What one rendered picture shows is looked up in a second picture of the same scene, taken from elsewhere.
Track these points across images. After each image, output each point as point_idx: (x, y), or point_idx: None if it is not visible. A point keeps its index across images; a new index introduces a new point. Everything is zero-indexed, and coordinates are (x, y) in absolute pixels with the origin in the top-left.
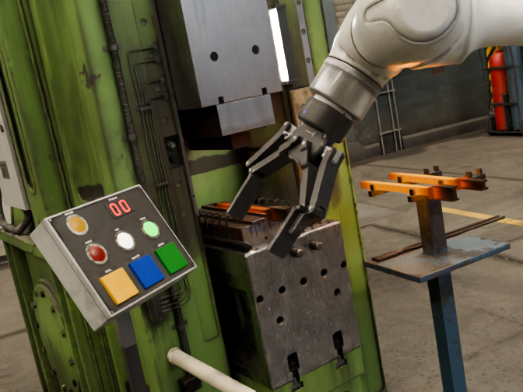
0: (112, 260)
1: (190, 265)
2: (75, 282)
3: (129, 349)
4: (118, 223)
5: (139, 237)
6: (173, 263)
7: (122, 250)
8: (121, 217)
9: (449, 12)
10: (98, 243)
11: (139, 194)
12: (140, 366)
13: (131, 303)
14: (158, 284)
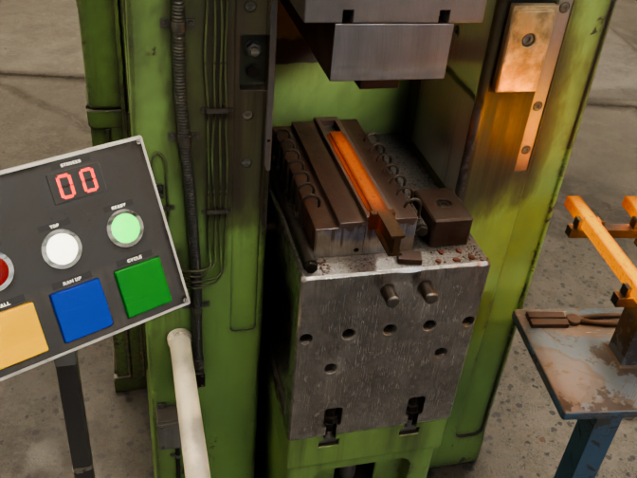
0: (20, 284)
1: (176, 301)
2: None
3: (63, 369)
4: (63, 213)
5: (96, 244)
6: (143, 298)
7: (49, 266)
8: (72, 201)
9: None
10: (3, 250)
11: (132, 157)
12: (77, 391)
13: (26, 367)
14: (97, 334)
